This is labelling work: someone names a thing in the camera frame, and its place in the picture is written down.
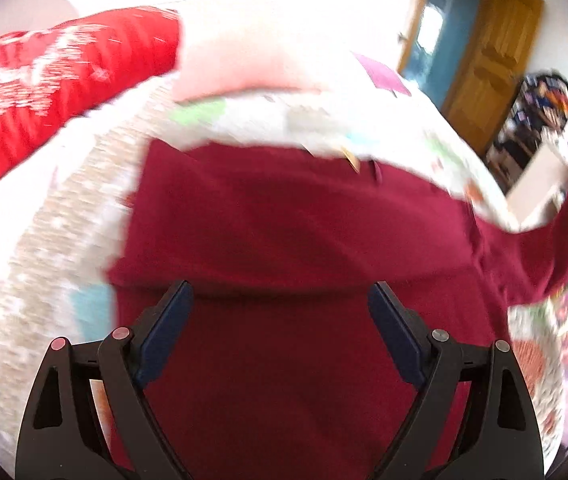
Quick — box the pink corduroy pillow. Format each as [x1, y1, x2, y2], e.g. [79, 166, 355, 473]
[173, 24, 365, 104]

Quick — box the cluttered shelf rack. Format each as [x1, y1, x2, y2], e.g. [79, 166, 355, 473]
[484, 70, 568, 193]

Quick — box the dark red garment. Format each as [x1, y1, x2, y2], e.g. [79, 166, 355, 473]
[109, 141, 568, 479]

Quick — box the wooden door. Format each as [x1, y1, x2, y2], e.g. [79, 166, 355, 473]
[442, 0, 543, 155]

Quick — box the heart patterned bedspread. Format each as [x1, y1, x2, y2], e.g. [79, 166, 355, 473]
[0, 74, 546, 471]

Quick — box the purple pillow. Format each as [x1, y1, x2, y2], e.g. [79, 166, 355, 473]
[357, 56, 411, 96]

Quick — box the white desk cabinet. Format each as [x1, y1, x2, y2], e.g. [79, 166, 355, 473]
[506, 143, 568, 230]

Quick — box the red floral quilt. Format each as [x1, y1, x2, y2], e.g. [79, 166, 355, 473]
[0, 6, 181, 179]

